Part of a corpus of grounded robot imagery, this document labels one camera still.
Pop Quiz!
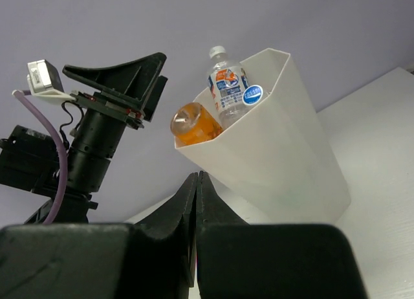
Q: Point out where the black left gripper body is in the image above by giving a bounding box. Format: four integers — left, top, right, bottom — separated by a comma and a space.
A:
76, 76, 168, 129

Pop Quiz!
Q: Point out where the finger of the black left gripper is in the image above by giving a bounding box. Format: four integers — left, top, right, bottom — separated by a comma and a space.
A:
62, 52, 167, 100

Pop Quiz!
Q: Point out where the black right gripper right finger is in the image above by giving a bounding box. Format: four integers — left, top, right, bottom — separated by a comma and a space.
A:
195, 171, 248, 298

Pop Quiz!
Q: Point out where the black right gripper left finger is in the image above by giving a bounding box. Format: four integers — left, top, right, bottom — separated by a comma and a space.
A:
132, 173, 198, 298

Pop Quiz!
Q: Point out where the blue orange label clear bottle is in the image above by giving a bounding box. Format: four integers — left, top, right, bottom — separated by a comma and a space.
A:
207, 46, 250, 129

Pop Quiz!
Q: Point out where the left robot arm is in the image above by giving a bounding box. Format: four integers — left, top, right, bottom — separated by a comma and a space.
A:
1, 52, 167, 224

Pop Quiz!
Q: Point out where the white octagonal bin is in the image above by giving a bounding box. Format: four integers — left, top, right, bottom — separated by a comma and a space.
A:
175, 48, 351, 224

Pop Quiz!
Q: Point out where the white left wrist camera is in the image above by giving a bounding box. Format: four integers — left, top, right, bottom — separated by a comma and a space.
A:
27, 60, 75, 104

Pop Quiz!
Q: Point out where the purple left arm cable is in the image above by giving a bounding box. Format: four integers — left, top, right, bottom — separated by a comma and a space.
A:
12, 89, 69, 225

